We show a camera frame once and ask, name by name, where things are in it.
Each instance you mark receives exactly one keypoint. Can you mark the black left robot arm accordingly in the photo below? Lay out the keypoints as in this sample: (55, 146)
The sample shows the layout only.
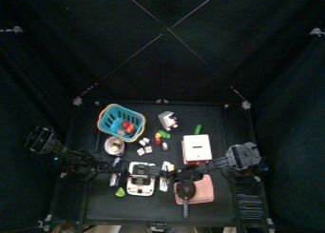
(71, 154)

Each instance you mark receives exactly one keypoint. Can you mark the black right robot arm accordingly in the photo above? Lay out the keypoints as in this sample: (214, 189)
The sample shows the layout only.
(237, 157)

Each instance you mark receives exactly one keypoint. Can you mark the white yellow toy food piece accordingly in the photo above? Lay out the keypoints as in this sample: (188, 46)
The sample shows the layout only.
(168, 166)

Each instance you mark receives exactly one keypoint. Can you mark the white toy sushi piece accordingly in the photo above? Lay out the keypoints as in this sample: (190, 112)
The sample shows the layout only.
(141, 151)
(149, 150)
(142, 143)
(146, 140)

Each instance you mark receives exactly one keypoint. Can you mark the white flat toy piece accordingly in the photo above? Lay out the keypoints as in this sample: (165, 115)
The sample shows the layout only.
(113, 180)

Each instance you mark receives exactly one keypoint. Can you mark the green toy vegetable piece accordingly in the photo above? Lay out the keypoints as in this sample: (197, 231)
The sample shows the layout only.
(165, 134)

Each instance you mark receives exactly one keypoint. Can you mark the brown toy food piece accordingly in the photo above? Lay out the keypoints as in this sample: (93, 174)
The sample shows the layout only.
(121, 132)

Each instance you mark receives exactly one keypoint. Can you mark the orange toy food piece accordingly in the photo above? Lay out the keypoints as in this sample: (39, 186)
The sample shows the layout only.
(131, 128)

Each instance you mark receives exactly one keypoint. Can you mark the red toy food piece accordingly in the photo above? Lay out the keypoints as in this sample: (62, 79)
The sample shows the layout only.
(126, 125)

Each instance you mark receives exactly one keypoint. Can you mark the black toy frying pan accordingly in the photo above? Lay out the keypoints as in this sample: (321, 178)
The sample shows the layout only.
(186, 190)

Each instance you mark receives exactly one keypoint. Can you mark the white toy cash register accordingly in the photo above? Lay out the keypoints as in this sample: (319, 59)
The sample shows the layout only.
(141, 186)

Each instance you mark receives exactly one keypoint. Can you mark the small white toy cylinder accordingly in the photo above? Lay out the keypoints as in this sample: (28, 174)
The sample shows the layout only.
(165, 146)

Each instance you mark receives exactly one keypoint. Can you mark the small red toy block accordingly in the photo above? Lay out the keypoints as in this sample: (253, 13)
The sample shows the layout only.
(158, 141)

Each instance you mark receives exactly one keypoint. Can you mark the white box with red base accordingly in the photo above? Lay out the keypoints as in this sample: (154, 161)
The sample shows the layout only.
(197, 148)

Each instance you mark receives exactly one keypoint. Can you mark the green toy lime wedge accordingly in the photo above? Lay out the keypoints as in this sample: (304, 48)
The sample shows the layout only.
(121, 192)

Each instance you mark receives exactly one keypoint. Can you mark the yellow toy food in bowl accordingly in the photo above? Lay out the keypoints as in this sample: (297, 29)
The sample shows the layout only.
(115, 145)

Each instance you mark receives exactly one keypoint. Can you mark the small yellow toy block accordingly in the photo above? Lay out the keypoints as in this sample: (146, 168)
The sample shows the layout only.
(158, 135)

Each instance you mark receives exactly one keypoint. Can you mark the small green toy stick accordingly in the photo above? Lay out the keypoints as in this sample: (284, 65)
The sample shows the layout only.
(197, 129)

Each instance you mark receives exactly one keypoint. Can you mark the grey white toy appliance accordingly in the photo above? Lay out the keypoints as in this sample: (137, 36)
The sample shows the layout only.
(168, 120)

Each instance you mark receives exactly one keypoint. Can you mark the blue basket with orange rim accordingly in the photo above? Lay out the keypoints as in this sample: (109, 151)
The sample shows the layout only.
(114, 119)

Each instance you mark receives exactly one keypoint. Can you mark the grey frame corner bracket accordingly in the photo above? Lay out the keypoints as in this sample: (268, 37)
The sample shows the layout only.
(245, 104)
(316, 31)
(78, 100)

